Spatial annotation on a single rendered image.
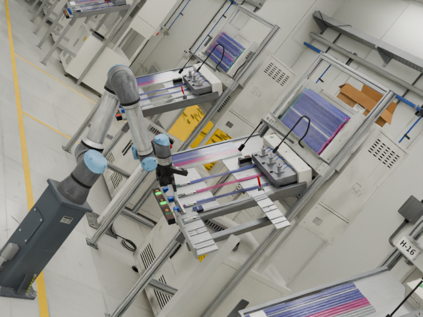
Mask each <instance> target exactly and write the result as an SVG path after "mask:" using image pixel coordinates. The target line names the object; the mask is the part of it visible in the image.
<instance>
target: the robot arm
mask: <svg viewBox="0 0 423 317"><path fill-rule="evenodd" d="M104 91H105V94H104V96H103V99H102V101H101V104H100V105H99V108H98V110H97V113H96V116H95V117H94V120H93V122H92V125H91V127H90V129H89V131H88V134H87V136H84V137H83V138H82V140H81V142H80V143H79V144H78V145H77V147H76V149H75V158H76V162H77V166H76V167H75V169H74V170H73V171H72V172H71V174H70V175H69V176H68V177H66V178H65V179H64V180H62V181H60V182H59V184H58V185H57V189H58V191H59V192H60V193H61V195H63V197H65V198H66V199H68V200H69V201H71V202H73V203H75V204H79V205H83V204H84V203H85V202H86V200H87V197H88V194H89V191H90V189H91V188H92V186H93V185H94V183H95V182H96V181H97V180H98V178H99V177H100V175H101V174H102V173H103V172H104V171H105V169H106V167H107V165H108V163H107V160H106V159H105V158H104V156H103V155H102V153H103V150H104V143H103V142H104V139H105V138H106V135H107V133H108V130H109V128H110V126H111V124H112V122H113V119H114V117H115V114H116V112H117V110H118V108H119V106H122V107H123V109H124V111H125V114H126V117H127V121H128V124H129V127H130V131H131V133H132V136H133V140H134V143H135V144H134V145H132V147H131V149H132V155H133V158H134V159H135V160H137V159H138V160H139V161H140V163H141V166H142V168H143V169H144V170H145V171H147V172H151V171H153V170H156V177H158V178H157V181H159V185H160V187H162V186H167V185H168V189H169V190H168V191H167V192H166V196H174V198H175V201H177V198H178V195H177V190H176V183H175V178H174V174H178V175H183V176H187V175H188V171H187V170H186V169H184V168H180V167H176V166H173V165H172V156H171V148H170V142H169V137H168V136H167V135H166V134H158V135H156V136H155V137H154V140H153V141H150V138H149V134H148V131H147V127H146V124H145V121H144V117H143V114H142V110H141V107H140V103H139V102H140V95H139V92H138V85H137V80H136V78H135V76H134V74H133V72H132V70H131V69H130V68H129V67H128V66H126V65H124V64H116V65H113V66H112V67H111V68H110V69H109V71H108V74H107V81H106V83H105V85H104ZM155 155H156V156H157V159H156V158H155Z"/></svg>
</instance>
